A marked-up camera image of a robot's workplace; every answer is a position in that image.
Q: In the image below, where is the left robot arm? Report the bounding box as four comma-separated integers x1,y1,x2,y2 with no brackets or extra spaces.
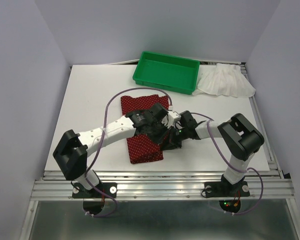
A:
52,103,174,197

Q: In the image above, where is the green plastic bin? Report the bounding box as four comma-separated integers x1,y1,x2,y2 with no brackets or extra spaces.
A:
132,51,200,95

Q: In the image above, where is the red polka dot skirt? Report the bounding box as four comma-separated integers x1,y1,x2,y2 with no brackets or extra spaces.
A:
120,94,169,164

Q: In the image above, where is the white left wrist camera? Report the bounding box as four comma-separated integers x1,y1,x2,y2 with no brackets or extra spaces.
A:
165,110,181,127

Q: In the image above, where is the white skirt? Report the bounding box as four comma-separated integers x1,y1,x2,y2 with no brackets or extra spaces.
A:
192,63,256,98

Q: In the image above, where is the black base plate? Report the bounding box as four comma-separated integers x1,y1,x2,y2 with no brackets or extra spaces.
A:
201,181,250,199
68,181,119,200

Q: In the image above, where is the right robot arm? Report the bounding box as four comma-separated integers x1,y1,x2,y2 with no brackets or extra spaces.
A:
160,111,265,195

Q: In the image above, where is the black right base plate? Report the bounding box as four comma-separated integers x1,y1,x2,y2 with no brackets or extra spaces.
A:
201,181,250,199

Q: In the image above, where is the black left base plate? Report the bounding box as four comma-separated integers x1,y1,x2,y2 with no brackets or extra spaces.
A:
68,181,119,200

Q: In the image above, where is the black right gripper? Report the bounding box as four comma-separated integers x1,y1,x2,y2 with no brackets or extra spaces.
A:
160,126,189,151

